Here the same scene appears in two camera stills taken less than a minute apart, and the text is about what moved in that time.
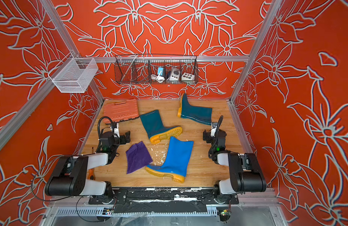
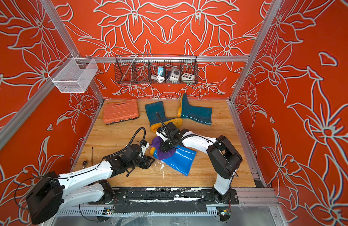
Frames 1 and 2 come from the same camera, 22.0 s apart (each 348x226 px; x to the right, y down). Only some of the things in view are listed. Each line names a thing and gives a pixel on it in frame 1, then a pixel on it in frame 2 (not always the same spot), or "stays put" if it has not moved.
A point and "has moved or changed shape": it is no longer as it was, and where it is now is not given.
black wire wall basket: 155,69 stays put
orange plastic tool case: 117,110 stays put
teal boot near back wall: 200,114 stays put
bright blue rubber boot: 176,163 has moved or changed shape
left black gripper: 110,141 → 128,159
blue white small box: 160,70 stays put
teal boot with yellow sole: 156,132 has moved or changed shape
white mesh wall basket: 74,75 stays put
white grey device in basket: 175,74 stays put
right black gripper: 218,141 → 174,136
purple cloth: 138,156 has moved or changed shape
